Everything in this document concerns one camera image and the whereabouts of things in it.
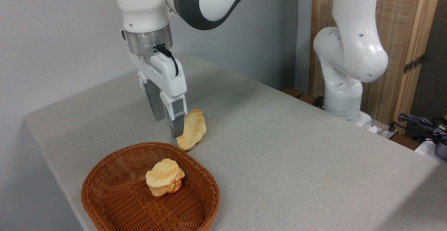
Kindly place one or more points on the brown wicker basket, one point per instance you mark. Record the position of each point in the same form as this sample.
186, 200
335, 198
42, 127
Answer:
115, 196

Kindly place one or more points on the round golden bread roll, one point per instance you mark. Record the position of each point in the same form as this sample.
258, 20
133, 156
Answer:
164, 177

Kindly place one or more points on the long golden bread loaf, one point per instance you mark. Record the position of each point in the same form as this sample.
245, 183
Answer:
193, 128

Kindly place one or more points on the wooden woven screen panel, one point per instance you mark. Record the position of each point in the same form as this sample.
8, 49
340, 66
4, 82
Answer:
401, 21

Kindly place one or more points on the grey box with white base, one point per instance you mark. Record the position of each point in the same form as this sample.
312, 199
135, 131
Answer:
440, 150

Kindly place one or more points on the dark metal screen hinge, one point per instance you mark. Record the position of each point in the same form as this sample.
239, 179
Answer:
413, 64

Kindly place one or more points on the grey tablecloth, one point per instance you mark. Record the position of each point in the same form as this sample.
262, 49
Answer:
279, 154

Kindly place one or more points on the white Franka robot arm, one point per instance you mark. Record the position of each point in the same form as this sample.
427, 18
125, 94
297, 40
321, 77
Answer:
349, 49

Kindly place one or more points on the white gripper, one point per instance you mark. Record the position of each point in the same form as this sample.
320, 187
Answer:
167, 75

